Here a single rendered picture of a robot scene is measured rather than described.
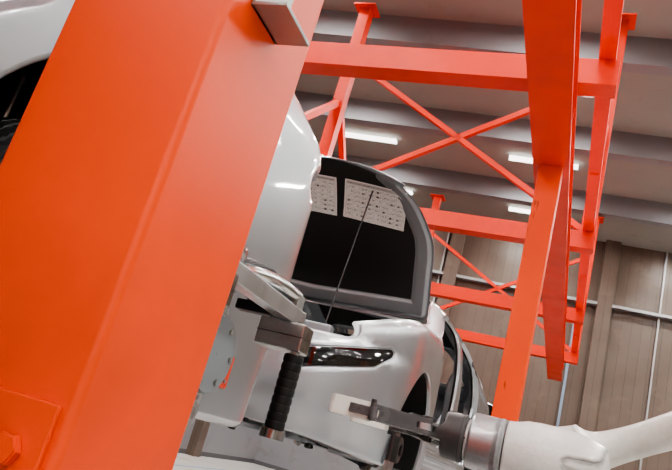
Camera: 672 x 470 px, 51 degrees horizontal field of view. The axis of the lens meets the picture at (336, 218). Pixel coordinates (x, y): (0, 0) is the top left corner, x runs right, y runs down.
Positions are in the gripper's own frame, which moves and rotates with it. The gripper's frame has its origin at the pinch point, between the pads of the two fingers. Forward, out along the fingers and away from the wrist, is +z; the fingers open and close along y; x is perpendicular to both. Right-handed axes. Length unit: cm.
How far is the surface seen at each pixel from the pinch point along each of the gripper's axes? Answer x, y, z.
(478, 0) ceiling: 569, 620, 153
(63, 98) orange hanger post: 14, -76, 8
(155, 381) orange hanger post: -6, -68, -4
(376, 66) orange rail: 241, 274, 123
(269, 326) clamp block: 10.3, -2.7, 17.3
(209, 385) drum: -2.8, -16.2, 18.1
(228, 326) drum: 6.8, -16.2, 18.1
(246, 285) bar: 12.5, -23.2, 13.6
